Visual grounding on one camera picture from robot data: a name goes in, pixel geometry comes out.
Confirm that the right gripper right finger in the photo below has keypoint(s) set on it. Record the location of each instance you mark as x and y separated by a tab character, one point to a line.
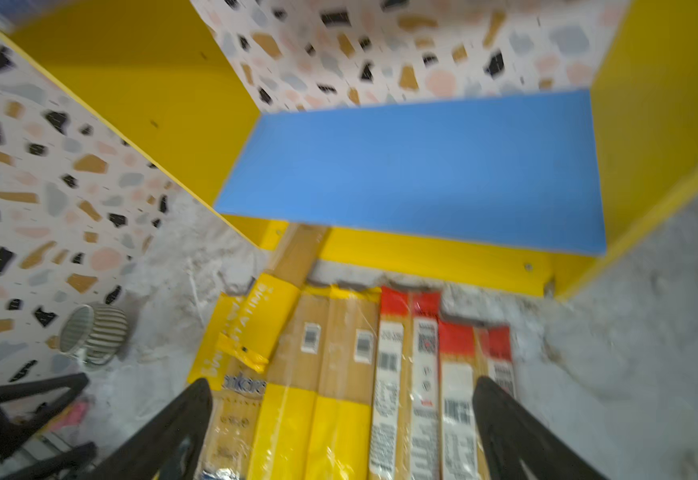
517	445

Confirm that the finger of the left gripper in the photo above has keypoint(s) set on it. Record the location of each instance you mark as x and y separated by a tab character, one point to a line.
73	462
25	408

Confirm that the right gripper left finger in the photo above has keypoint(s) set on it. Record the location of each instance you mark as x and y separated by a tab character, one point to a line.
169	446

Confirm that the red spaghetti bag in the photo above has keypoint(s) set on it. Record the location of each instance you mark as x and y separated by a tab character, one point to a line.
405	438
466	354

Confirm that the yellow pastatime bag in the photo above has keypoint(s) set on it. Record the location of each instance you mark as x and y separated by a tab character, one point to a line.
209	363
254	331

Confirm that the yellow shelf with coloured boards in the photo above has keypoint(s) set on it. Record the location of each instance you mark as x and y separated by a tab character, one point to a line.
517	145

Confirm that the Ankara spaghetti bag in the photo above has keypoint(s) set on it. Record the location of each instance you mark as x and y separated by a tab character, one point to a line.
238	393

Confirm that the yellow spaghetti bag middle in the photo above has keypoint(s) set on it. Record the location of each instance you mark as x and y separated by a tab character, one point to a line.
286	413

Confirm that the yellow spaghetti bag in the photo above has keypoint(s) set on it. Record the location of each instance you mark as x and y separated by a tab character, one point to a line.
340	435
286	413

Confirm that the striped ceramic cup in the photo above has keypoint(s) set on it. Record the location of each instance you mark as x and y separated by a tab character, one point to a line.
94	334

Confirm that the yellow spaghetti bag right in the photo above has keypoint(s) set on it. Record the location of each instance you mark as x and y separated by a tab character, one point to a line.
340	435

